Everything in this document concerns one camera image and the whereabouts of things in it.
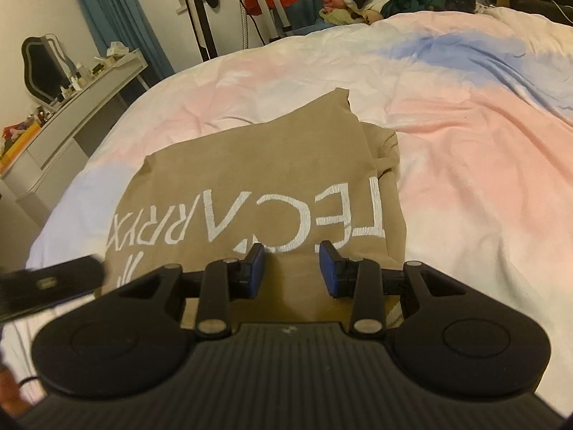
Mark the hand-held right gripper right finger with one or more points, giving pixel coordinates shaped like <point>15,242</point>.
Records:
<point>329,269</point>

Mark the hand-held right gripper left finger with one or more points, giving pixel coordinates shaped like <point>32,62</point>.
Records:
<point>256,273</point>

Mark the tan printed t-shirt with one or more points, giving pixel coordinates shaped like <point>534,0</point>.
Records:
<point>246,174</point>

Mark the person's left hand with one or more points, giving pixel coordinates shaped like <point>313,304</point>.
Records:
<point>10,389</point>

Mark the yellow storage box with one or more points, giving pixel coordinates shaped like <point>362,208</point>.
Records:
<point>20,141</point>

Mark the white dressing table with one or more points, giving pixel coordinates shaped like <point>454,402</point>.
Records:
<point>76,121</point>

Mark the pastel tie-dye blanket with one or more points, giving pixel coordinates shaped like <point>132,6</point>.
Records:
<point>447,143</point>

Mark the group of cosmetic bottles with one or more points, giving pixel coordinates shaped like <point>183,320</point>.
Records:
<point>80,78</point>

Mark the wavy black-framed mirror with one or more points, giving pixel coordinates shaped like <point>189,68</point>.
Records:
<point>42,69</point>

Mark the white tissue box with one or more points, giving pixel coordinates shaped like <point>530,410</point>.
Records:
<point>117,50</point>

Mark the white black-edged appliance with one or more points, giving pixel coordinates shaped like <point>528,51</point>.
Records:
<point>224,22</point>

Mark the narrow blue curtain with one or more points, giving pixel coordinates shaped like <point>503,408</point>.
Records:
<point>116,18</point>

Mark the black headboard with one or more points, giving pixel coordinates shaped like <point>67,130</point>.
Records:
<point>532,6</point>

